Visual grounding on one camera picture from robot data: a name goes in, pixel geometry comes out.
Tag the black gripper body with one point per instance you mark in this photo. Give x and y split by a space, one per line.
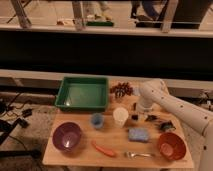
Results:
162 124

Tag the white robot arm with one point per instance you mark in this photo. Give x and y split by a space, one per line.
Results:
199 119

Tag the white plastic cup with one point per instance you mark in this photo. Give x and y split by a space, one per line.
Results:
120 116

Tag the blue metal cup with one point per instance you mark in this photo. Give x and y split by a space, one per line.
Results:
97 120

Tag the red-brown bowl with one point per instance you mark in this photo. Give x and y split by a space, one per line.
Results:
171 146

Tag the blue sponge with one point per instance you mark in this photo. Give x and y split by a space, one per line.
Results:
138 135

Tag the black rectangular block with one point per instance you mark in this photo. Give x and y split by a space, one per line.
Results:
134 106

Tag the blue-white cloth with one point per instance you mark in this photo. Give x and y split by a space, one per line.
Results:
136 91

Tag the bunch of dark grapes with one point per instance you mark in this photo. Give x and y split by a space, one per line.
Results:
122 89

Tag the orange carrot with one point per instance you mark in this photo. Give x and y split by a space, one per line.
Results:
105 151

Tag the green plastic tray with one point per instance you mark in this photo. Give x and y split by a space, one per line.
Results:
83 94

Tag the purple bowl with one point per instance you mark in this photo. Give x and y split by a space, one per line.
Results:
67 136

